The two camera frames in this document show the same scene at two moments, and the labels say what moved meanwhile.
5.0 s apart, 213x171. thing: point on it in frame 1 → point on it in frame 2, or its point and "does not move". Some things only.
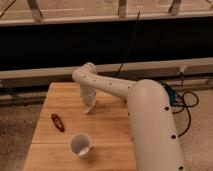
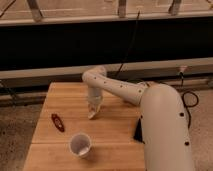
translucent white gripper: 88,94 → 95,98
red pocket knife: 57,122 does not move
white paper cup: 80,145 does not move
